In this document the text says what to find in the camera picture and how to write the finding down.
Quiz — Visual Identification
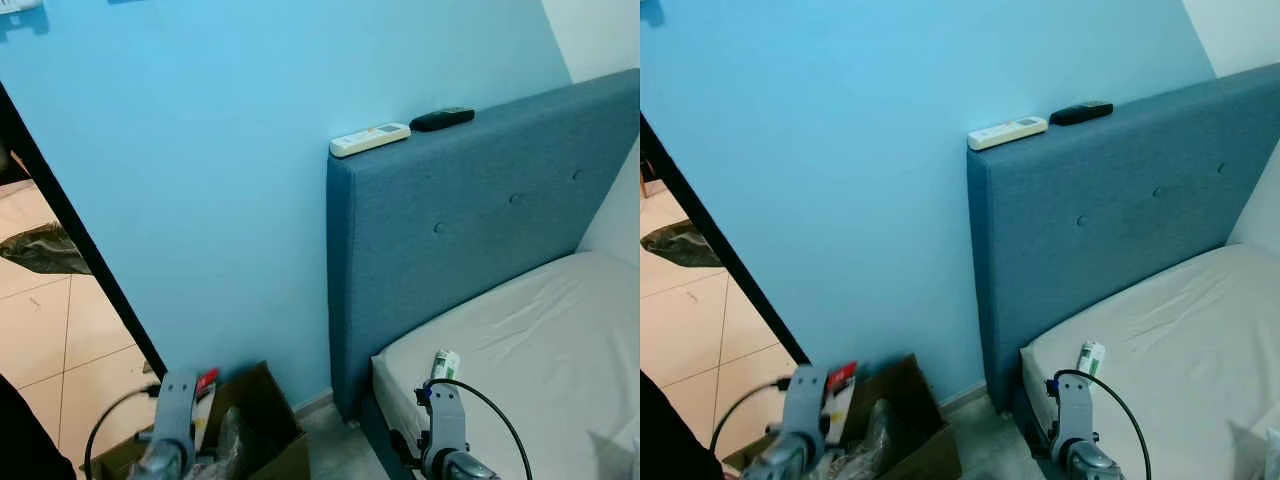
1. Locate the white remote control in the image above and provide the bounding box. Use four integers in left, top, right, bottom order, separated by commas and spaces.
329, 122, 412, 159
967, 116, 1049, 152

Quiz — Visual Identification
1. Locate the dark plastic rubbish bag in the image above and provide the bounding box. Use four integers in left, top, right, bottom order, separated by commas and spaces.
0, 222, 93, 276
640, 220, 729, 269

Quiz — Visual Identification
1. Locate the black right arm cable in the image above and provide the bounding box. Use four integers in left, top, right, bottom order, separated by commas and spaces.
1045, 370, 1153, 480
418, 378, 534, 480

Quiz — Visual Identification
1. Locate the crumpled clear plastic bag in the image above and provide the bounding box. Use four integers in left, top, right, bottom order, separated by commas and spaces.
200, 405, 251, 473
840, 400, 901, 476

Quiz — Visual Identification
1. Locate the brown cardboard box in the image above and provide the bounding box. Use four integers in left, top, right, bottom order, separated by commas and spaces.
725, 352, 963, 480
90, 360, 311, 480

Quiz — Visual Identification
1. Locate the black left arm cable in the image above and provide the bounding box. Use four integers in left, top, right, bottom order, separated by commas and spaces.
710, 378, 799, 480
83, 385, 161, 480

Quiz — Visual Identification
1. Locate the mattress with beige sheet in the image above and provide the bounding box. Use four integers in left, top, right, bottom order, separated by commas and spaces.
370, 250, 641, 480
1020, 243, 1280, 480

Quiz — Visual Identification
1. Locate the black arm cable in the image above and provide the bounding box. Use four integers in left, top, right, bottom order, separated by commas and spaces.
418, 378, 534, 480
83, 385, 161, 480
1045, 370, 1153, 480
710, 378, 799, 480

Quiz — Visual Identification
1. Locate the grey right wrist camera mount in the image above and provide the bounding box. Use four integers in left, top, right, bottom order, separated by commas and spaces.
1048, 375, 1101, 451
420, 380, 471, 456

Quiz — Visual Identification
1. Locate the black remote control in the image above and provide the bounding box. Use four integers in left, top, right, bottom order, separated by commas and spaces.
409, 106, 476, 133
1049, 100, 1114, 127

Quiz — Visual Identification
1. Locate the red white snack packet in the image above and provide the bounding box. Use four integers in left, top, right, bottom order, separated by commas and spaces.
825, 360, 859, 446
192, 367, 220, 451

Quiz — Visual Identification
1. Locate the blue fabric headboard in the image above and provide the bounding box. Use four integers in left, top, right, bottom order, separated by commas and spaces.
966, 62, 1280, 416
327, 68, 641, 426

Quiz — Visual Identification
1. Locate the black door frame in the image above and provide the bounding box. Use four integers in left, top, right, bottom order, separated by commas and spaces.
0, 82, 168, 379
640, 112, 809, 366

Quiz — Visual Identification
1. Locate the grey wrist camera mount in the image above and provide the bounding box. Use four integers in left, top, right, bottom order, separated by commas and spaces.
1048, 375, 1101, 451
420, 380, 471, 456
795, 365, 843, 451
155, 370, 201, 451

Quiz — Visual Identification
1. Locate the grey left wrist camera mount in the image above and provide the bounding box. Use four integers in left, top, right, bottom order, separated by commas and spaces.
795, 365, 843, 451
155, 370, 201, 451

